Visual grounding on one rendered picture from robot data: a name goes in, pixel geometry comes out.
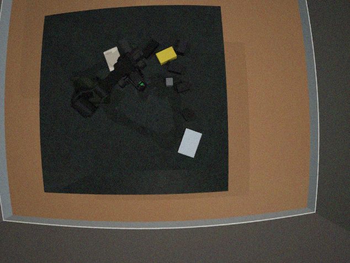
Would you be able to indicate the yellow rectangular block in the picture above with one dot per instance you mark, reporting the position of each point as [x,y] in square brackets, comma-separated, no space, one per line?
[166,55]

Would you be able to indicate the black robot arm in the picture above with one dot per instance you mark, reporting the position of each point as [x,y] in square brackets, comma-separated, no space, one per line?
[126,65]

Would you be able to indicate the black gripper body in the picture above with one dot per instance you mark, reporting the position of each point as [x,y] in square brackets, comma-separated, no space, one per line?
[122,83]

